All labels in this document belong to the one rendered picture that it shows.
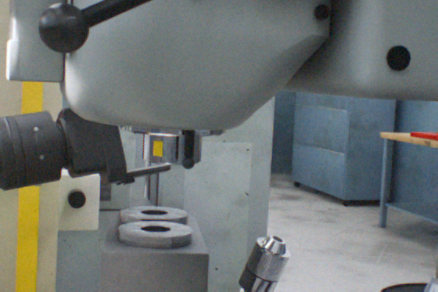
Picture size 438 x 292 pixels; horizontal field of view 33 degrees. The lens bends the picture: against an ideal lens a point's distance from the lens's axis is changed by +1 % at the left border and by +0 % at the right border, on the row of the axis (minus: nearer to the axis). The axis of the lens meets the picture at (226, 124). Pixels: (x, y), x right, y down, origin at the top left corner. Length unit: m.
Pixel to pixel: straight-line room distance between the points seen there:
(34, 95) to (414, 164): 6.06
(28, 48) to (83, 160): 0.37
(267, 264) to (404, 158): 7.22
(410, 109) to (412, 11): 7.51
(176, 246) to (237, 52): 0.39
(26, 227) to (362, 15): 1.91
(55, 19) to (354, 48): 0.21
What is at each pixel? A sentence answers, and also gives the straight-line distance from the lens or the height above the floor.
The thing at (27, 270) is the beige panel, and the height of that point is 0.72.
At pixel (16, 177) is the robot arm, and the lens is 0.89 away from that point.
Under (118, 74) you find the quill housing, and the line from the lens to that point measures 0.51.
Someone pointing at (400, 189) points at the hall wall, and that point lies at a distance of 8.19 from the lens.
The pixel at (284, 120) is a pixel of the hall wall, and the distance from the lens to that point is 10.42.
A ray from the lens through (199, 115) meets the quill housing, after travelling 0.53.
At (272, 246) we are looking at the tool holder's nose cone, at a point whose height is 1.14.
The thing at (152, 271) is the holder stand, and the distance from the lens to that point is 0.84.
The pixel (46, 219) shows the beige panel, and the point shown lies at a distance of 2.35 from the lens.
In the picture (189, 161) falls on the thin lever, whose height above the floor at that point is 1.29.
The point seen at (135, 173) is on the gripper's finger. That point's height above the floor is 1.22.
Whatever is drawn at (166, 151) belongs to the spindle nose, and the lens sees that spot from 0.58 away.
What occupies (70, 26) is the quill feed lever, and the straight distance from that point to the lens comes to 0.44.
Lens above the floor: 1.35
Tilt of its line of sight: 4 degrees down
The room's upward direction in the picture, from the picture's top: 3 degrees clockwise
